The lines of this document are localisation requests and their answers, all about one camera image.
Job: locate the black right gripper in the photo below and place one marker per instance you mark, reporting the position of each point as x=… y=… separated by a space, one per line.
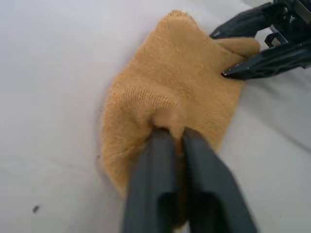
x=300 y=14

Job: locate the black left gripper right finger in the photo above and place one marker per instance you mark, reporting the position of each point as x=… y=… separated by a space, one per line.
x=211 y=194

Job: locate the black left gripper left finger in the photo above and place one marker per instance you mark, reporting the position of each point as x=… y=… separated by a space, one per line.
x=148 y=194

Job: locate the tan knitted sock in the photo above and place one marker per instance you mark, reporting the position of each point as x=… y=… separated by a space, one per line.
x=179 y=72

